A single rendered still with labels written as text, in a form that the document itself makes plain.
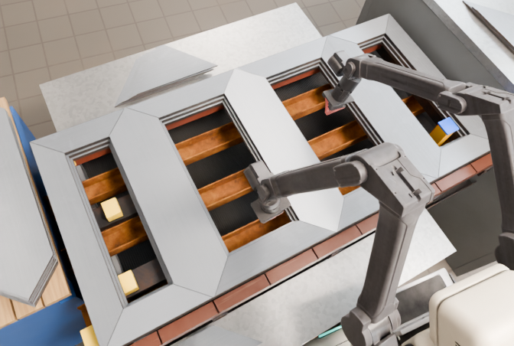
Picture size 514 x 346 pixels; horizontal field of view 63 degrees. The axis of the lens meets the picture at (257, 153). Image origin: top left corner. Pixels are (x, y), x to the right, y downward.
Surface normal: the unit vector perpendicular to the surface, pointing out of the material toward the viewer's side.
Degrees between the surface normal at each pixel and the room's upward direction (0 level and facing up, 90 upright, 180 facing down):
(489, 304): 42
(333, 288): 0
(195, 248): 0
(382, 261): 80
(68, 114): 0
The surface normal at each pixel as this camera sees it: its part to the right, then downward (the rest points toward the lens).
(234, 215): 0.10, -0.47
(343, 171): -0.84, 0.31
